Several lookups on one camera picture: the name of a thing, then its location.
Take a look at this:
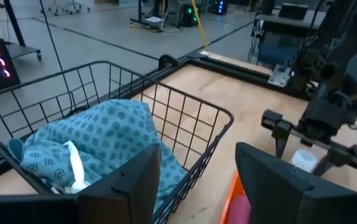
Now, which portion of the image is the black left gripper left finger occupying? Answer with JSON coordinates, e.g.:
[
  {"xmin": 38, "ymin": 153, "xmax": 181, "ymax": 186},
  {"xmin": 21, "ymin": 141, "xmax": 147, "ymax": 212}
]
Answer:
[{"xmin": 0, "ymin": 142, "xmax": 162, "ymax": 224}]

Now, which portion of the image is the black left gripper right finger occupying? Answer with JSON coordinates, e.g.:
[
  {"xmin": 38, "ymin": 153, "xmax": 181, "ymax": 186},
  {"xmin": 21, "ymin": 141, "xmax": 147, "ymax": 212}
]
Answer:
[{"xmin": 234, "ymin": 142, "xmax": 357, "ymax": 224}]

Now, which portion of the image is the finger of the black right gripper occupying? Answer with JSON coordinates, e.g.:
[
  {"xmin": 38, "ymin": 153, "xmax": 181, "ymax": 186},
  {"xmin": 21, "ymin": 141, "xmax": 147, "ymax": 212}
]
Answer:
[
  {"xmin": 274, "ymin": 132, "xmax": 292, "ymax": 160},
  {"xmin": 312, "ymin": 149, "xmax": 341, "ymax": 178}
]

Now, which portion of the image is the blue patterned hospital gown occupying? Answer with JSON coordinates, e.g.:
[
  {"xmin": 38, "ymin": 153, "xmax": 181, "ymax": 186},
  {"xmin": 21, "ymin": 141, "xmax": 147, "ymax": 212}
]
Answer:
[{"xmin": 7, "ymin": 98, "xmax": 188, "ymax": 215}]

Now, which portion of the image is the small translucent white cup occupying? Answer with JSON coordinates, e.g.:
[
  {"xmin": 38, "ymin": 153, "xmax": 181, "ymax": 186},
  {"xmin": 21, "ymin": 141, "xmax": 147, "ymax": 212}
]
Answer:
[{"xmin": 291, "ymin": 148, "xmax": 319, "ymax": 174}]

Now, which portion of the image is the orange plastic slotted basket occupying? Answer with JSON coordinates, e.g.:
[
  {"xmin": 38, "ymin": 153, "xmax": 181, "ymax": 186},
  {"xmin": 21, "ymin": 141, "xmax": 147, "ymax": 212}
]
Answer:
[{"xmin": 219, "ymin": 170, "xmax": 250, "ymax": 224}]

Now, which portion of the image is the black side table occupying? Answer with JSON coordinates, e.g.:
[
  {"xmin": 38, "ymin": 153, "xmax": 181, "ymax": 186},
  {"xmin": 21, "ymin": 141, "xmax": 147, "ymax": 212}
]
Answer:
[{"xmin": 254, "ymin": 2, "xmax": 328, "ymax": 32}]

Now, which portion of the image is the device with blue lights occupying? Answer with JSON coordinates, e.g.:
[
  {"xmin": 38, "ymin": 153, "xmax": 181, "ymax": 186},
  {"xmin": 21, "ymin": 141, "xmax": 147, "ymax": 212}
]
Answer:
[{"xmin": 214, "ymin": 0, "xmax": 229, "ymax": 16}]

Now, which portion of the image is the computer with green light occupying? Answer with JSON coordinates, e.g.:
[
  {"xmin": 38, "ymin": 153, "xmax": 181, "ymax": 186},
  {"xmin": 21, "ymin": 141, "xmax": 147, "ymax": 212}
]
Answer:
[{"xmin": 165, "ymin": 0, "xmax": 199, "ymax": 28}]

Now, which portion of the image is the black stand with caster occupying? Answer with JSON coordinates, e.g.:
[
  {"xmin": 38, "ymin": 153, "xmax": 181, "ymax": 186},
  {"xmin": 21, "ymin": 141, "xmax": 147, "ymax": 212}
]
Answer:
[{"xmin": 0, "ymin": 0, "xmax": 42, "ymax": 62}]

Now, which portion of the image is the office chair base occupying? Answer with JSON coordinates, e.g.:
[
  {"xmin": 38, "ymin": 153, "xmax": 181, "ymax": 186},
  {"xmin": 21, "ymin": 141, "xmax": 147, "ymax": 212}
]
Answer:
[{"xmin": 47, "ymin": 0, "xmax": 91, "ymax": 15}]

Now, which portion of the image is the silver metal mounting bracket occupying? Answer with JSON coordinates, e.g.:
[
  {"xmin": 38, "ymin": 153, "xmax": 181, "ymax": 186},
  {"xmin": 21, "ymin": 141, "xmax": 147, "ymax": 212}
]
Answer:
[{"xmin": 267, "ymin": 64, "xmax": 293, "ymax": 88}]

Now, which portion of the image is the long yellow cable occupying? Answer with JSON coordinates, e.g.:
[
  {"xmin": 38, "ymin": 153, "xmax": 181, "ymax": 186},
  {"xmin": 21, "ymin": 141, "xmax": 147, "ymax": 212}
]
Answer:
[{"xmin": 190, "ymin": 0, "xmax": 209, "ymax": 51}]

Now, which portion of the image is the thin black hanging cable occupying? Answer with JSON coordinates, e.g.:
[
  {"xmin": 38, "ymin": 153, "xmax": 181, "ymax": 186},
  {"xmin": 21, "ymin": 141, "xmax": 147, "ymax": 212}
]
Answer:
[{"xmin": 39, "ymin": 0, "xmax": 75, "ymax": 114}]

